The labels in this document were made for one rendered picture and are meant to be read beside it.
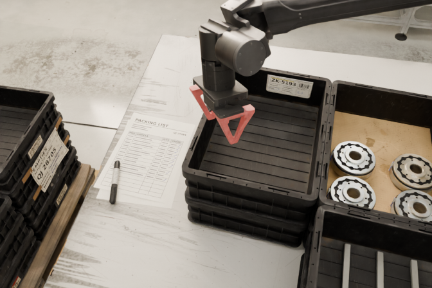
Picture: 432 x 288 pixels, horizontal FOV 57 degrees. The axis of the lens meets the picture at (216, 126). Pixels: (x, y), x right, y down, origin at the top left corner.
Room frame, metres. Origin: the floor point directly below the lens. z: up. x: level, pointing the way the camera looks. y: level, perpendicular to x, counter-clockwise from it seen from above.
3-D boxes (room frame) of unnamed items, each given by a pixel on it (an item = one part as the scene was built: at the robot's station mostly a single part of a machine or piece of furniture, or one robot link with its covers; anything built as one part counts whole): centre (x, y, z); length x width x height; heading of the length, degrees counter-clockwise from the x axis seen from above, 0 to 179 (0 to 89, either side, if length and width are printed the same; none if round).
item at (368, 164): (0.61, -0.34, 0.86); 0.10 x 0.10 x 0.01
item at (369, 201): (0.50, -0.31, 0.86); 0.10 x 0.10 x 0.01
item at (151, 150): (0.74, 0.20, 0.70); 0.33 x 0.23 x 0.01; 170
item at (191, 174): (0.67, -0.12, 0.92); 0.40 x 0.30 x 0.02; 165
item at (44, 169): (0.96, 0.64, 0.41); 0.31 x 0.02 x 0.16; 170
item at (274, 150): (0.67, -0.12, 0.87); 0.40 x 0.30 x 0.11; 165
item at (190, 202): (0.67, -0.12, 0.76); 0.40 x 0.30 x 0.12; 165
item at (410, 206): (0.46, -0.45, 0.86); 0.05 x 0.05 x 0.01
